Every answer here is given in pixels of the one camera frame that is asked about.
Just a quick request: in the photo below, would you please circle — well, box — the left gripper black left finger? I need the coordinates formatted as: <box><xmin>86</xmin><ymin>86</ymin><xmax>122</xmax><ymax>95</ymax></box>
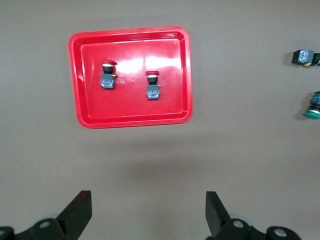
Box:
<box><xmin>0</xmin><ymin>190</ymin><xmax>93</xmax><ymax>240</ymax></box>

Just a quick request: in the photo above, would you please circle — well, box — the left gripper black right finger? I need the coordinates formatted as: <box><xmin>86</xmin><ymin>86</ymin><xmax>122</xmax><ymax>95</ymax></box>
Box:
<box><xmin>205</xmin><ymin>191</ymin><xmax>302</xmax><ymax>240</ymax></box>

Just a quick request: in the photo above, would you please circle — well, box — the red push button switch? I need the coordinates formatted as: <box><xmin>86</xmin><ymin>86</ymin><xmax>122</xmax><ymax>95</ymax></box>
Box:
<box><xmin>100</xmin><ymin>59</ymin><xmax>118</xmax><ymax>90</ymax></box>
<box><xmin>145</xmin><ymin>70</ymin><xmax>161</xmax><ymax>101</ymax></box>

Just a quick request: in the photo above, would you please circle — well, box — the brown table cover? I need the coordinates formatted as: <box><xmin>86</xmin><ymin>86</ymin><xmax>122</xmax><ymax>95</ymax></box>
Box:
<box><xmin>0</xmin><ymin>0</ymin><xmax>320</xmax><ymax>240</ymax></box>

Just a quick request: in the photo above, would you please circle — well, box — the red plastic tray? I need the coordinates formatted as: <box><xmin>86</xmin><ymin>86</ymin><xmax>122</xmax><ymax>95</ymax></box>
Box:
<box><xmin>67</xmin><ymin>25</ymin><xmax>194</xmax><ymax>130</ymax></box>

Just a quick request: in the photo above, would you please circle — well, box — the green push button switch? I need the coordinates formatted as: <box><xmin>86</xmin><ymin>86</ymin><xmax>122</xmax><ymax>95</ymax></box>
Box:
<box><xmin>291</xmin><ymin>48</ymin><xmax>320</xmax><ymax>67</ymax></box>
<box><xmin>302</xmin><ymin>90</ymin><xmax>320</xmax><ymax>120</ymax></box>

